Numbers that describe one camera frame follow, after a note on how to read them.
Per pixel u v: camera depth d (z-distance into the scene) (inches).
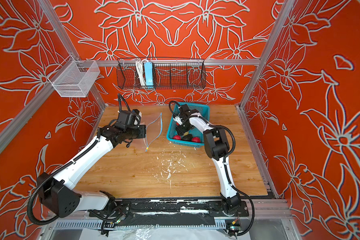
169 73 38.1
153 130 33.8
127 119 23.5
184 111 32.8
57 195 15.1
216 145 23.6
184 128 35.8
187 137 37.7
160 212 28.6
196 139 37.1
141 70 35.0
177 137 37.5
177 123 37.7
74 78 36.2
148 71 35.1
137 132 27.1
